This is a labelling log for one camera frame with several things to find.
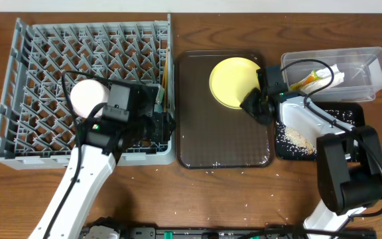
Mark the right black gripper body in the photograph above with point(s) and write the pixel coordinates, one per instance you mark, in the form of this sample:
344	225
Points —
254	105

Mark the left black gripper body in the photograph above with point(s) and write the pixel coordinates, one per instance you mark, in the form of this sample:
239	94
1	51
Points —
164	123

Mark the yellow round plate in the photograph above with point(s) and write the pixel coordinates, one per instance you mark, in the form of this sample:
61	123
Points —
232	79

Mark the white pink bowl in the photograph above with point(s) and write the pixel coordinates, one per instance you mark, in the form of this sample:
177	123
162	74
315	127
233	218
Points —
86	94

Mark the wooden chopstick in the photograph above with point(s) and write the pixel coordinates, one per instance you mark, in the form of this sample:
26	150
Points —
165	98
164	76

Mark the rice and nut shells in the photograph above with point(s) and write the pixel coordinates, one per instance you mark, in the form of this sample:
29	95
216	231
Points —
290	145

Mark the green orange snack wrapper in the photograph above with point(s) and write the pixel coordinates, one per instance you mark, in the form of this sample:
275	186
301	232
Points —
308	84

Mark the white paper napkin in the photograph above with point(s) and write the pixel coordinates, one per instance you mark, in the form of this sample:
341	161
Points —
329	79

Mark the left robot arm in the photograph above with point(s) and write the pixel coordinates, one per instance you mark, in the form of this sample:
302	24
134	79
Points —
93	159

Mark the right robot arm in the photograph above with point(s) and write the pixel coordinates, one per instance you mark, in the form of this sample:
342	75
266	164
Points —
349	158

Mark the grey plastic dishwasher rack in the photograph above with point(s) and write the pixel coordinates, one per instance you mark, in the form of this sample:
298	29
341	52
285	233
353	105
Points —
36	128

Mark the clear plastic waste bin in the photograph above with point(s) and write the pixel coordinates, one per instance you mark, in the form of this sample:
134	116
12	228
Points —
362	68

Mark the dark brown serving tray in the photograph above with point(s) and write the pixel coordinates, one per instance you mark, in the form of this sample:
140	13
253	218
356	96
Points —
208	134

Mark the black rectangular tray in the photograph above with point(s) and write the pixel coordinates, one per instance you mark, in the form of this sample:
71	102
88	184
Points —
340	106

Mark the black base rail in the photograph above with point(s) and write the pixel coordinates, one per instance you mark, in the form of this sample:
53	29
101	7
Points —
106	228

